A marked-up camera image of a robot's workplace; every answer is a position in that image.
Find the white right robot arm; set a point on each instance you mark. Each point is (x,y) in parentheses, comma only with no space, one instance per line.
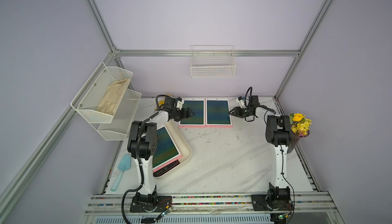
(278,135)

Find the yellow flower bouquet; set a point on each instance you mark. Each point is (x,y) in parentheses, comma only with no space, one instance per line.
(300,124)

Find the beige storage tray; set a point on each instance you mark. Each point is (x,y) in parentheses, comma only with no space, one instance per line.
(180,142)

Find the white wire wall basket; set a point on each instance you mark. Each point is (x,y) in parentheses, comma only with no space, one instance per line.
(212,61)

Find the beige glove in shelf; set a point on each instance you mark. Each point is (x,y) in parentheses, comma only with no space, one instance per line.
(112,97)

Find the purple glass vase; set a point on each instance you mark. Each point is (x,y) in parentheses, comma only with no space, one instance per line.
(295,140)

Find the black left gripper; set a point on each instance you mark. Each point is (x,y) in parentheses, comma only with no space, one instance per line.
(184,116)

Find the aluminium frame profiles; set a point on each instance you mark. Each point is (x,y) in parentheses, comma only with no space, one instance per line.
(23,179)

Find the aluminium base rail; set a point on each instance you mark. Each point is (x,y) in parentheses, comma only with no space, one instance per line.
(216,203)

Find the white mesh two-tier shelf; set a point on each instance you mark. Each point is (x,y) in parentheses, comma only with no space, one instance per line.
(111,128)

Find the dark red bottom tablet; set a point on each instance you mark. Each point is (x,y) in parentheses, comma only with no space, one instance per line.
(166,169)

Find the pink white writing tablet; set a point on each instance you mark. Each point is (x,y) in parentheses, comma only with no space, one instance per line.
(196,108)

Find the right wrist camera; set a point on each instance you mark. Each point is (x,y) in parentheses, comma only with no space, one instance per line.
(243,102)

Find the light blue object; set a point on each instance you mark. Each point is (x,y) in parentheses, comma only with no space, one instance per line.
(124,165)

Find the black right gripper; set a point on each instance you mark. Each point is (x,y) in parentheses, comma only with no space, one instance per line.
(237,112)

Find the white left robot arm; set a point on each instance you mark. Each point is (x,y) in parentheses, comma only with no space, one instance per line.
(142,145)

